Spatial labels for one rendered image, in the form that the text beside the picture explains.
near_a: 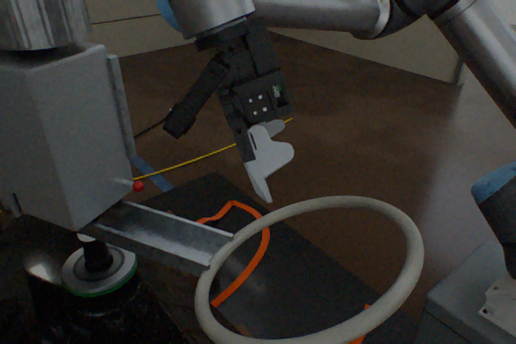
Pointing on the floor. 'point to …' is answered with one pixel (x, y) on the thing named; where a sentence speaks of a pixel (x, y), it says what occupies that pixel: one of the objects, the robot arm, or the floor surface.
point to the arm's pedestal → (464, 302)
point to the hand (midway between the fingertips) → (262, 182)
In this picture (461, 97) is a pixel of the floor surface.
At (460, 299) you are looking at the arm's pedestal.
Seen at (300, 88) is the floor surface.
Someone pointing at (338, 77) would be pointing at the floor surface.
